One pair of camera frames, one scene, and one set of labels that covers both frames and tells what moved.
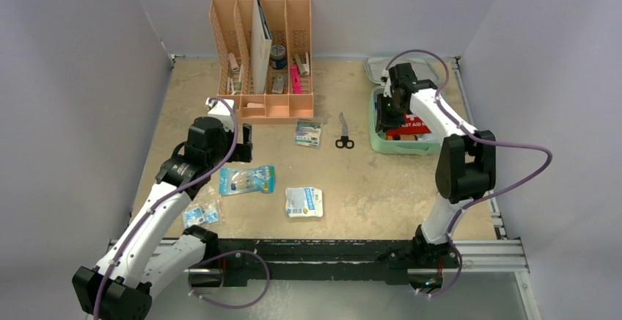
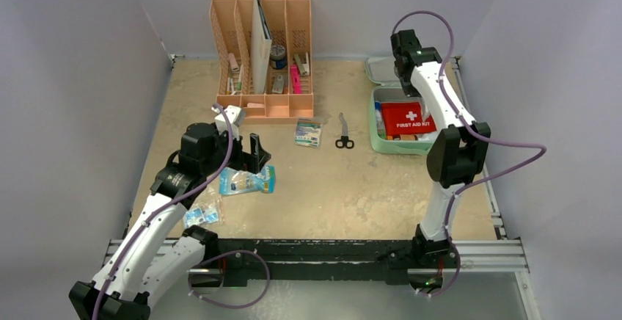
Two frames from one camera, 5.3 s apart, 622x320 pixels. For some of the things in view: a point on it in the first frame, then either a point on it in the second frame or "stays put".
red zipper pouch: x=413 y=125 stays put
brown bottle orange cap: x=402 y=137 stays put
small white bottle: x=427 y=137 stays put
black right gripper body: x=389 y=119 to x=400 y=64
